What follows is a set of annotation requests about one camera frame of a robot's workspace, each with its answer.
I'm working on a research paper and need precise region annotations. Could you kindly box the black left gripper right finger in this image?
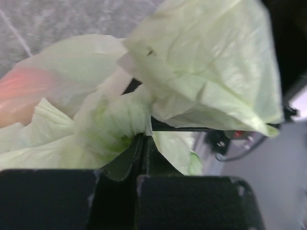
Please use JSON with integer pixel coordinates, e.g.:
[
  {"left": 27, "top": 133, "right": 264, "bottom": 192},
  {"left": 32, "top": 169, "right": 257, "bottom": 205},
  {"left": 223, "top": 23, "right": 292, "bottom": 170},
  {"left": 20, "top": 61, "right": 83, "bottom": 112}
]
[{"left": 136, "top": 137, "right": 265, "bottom": 230}]

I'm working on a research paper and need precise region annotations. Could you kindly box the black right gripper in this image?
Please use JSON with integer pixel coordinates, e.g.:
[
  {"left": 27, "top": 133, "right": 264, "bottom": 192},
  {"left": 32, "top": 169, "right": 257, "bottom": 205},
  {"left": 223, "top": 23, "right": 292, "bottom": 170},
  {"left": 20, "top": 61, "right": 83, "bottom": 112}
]
[{"left": 208, "top": 0, "right": 307, "bottom": 161}]

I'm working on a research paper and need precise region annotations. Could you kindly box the light green plastic bag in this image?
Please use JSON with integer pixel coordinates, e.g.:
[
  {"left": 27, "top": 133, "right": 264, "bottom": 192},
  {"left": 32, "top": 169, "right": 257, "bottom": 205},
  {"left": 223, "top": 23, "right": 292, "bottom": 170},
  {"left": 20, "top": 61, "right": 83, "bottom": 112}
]
[{"left": 0, "top": 0, "right": 283, "bottom": 175}]

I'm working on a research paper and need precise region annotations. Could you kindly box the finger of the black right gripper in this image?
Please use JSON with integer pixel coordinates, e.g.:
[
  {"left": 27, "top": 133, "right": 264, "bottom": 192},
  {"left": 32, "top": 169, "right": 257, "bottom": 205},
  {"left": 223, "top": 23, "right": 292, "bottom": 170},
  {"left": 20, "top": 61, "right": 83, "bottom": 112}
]
[{"left": 123, "top": 78, "right": 213, "bottom": 132}]

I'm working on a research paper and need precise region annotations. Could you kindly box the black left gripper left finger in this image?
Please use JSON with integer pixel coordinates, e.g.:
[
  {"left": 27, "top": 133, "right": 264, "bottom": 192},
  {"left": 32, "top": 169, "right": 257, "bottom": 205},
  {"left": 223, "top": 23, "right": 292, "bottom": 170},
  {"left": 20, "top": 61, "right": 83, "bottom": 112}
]
[{"left": 0, "top": 135, "right": 142, "bottom": 230}]

